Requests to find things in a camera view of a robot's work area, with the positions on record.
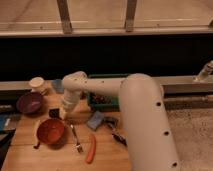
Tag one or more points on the blue plastic cup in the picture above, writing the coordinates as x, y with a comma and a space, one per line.
57, 86

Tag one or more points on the purple bowl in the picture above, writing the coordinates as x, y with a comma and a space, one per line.
29, 102

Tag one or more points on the green plastic tray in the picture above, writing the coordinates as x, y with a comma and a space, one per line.
113, 105

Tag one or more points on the blue sponge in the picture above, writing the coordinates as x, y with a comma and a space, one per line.
95, 120

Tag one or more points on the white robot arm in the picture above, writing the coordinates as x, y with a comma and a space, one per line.
150, 142

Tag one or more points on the orange carrot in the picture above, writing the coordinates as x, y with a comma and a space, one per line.
92, 150

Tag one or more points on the wooden cutting board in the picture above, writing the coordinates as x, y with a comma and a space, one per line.
63, 156

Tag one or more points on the orange bowl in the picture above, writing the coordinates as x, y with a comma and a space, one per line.
50, 131

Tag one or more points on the brown pine cone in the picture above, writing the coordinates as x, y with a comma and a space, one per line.
99, 99

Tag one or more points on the black eraser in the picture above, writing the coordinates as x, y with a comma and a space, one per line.
54, 113

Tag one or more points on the metal binder clip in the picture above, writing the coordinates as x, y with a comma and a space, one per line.
111, 122

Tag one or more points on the white cup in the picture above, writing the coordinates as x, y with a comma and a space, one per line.
37, 84

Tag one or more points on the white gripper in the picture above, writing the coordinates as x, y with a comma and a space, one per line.
69, 101

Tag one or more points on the metal fork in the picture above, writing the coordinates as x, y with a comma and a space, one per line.
77, 143

